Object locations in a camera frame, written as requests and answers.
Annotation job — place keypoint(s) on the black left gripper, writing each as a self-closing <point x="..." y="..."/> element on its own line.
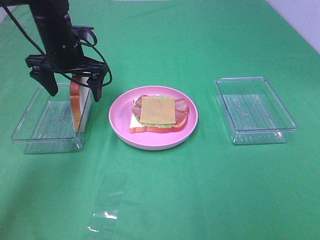
<point x="63" y="54"/>

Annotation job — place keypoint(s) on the yellow cheese slice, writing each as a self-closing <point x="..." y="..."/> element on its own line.
<point x="158" y="110"/>

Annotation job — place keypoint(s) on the clear right plastic tray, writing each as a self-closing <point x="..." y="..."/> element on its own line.
<point x="252" y="111"/>

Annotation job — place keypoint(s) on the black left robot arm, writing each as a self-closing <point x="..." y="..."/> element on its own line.
<point x="49" y="12"/>

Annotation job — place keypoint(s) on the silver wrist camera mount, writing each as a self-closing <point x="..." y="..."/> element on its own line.
<point x="84" y="35"/>

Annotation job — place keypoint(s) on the toy bread slice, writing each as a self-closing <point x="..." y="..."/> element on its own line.
<point x="80" y="103"/>
<point x="136" y="127"/>

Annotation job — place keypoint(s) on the clear plastic tray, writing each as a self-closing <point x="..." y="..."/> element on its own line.
<point x="252" y="111"/>
<point x="47" y="125"/>

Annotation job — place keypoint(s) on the pink round plate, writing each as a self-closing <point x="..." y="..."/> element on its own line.
<point x="120" y="116"/>

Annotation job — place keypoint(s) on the clear plastic film sheet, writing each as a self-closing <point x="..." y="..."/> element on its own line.
<point x="105" y="211"/>

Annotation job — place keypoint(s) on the clear left plastic tray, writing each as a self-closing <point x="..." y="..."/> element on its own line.
<point x="47" y="125"/>

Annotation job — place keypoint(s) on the tray bacon strip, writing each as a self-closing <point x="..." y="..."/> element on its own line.
<point x="181" y="104"/>
<point x="180" y="116"/>

